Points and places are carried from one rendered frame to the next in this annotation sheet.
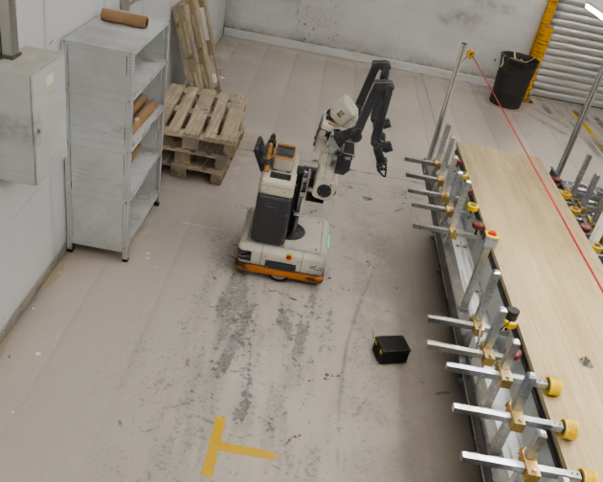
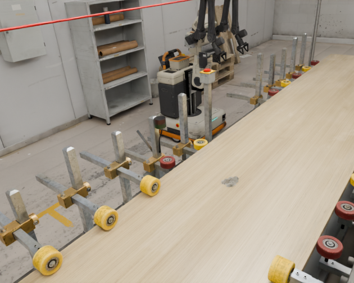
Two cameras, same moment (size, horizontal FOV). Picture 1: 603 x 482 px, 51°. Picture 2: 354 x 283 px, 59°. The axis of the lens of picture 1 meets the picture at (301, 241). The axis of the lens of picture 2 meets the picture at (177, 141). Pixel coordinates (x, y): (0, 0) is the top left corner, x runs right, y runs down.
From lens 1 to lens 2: 2.78 m
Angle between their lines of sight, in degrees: 37
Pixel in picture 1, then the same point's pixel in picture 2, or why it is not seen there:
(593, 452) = (112, 247)
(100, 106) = (82, 36)
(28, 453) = not seen: outside the picture
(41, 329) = (42, 145)
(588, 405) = (175, 211)
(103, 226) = (96, 104)
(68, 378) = (27, 165)
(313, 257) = (190, 126)
